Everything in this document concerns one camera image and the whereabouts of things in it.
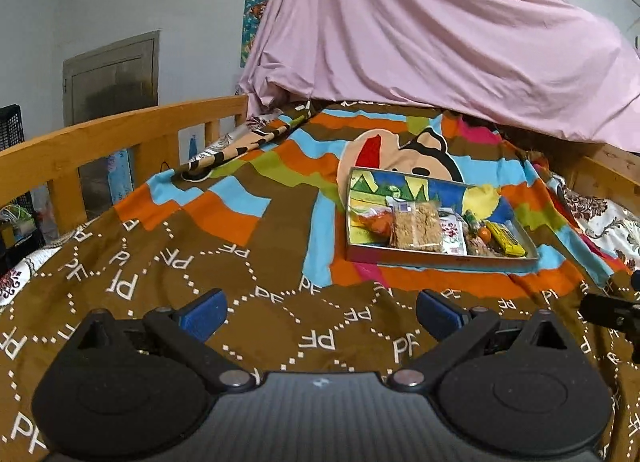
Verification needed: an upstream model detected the wooden bed side board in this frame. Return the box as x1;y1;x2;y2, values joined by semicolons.
560;142;640;203

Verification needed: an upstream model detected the blue printed bag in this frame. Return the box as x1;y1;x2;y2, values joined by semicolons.
106;149;135;203

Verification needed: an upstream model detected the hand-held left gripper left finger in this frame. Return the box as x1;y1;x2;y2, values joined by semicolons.
70;288;257;390

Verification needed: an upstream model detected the painted metal tray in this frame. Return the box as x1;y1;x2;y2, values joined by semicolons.
345;167;540;265

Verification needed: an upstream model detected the white green snack pouch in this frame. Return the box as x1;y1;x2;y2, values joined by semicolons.
439;209;470;255

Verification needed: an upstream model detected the wooden slatted bed rail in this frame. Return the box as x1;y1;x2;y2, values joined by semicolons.
0;94;249;238

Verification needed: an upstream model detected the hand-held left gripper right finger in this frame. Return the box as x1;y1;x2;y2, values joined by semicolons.
387;288;576;390

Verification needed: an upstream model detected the clear packet of brown snack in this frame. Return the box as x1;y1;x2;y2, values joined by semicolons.
389;199;445;253

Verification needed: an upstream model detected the brown printed blanket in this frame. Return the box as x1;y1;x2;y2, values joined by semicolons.
0;99;640;462

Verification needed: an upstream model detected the wooden door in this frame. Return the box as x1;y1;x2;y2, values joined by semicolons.
63;31;161;128

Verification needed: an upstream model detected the orange snack packet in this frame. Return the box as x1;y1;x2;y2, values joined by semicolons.
357;209;393;243

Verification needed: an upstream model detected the colourful wall poster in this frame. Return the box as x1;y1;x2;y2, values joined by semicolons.
241;0;275;68

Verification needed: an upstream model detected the yellow snack packet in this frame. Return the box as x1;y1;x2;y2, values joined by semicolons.
485;221;528;258

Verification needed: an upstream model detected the pink sheet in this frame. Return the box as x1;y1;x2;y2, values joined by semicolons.
235;0;640;153

